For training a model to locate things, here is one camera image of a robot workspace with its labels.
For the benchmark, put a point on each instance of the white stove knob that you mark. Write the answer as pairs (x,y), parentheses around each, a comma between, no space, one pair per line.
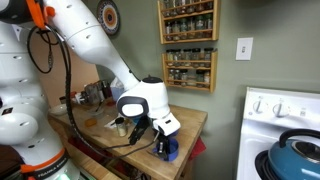
(258,106)
(280,109)

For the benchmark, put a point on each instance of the glass jar dark lid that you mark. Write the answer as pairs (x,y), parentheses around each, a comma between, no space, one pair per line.
(62,99)

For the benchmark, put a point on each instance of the white bowl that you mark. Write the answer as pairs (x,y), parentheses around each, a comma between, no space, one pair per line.
(59,109)

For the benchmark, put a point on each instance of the white light switch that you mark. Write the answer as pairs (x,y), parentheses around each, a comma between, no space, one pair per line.
(244,48)

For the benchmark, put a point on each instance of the small glass spice jar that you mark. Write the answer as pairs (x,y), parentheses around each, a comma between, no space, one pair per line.
(121,128)

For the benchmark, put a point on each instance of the tall wooden spice rack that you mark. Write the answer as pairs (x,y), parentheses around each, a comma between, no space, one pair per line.
(215,20)

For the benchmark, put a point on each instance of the decorative wall plate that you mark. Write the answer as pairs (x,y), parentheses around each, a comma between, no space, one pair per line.
(108,16)

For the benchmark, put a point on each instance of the white spice container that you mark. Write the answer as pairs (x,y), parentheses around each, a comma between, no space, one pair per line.
(78,98)

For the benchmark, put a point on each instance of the dark glass bottle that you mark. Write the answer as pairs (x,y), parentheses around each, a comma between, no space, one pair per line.
(106,89)

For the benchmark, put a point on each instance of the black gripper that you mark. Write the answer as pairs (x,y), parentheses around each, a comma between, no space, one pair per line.
(163,139)

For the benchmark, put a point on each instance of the red cloth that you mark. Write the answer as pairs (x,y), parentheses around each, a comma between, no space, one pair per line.
(199,148)

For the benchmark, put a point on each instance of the glass metal french press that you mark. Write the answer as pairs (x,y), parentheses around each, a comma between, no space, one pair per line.
(92,94)

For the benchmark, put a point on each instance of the short wooden spice rack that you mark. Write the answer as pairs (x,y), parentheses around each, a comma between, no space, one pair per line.
(213,71)

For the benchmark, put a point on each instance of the blue kettle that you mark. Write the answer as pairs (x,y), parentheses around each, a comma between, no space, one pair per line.
(286,163)

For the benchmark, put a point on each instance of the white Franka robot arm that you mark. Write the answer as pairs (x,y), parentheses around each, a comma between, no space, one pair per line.
(86,36)

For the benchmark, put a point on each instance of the white stove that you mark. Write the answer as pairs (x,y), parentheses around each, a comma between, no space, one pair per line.
(280,133)

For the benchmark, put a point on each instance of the dark blue measuring cup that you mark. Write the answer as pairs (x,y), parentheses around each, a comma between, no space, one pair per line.
(172,150)

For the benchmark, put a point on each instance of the white plastic bag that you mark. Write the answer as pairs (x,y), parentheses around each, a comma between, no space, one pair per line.
(115,82)

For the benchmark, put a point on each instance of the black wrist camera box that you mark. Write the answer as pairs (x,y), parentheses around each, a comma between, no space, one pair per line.
(139,130)

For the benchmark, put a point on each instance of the clear glass bowl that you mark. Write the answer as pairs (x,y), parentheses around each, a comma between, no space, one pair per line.
(95,110)

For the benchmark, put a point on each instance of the black stove burner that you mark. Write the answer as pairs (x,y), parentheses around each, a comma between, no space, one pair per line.
(261,163)

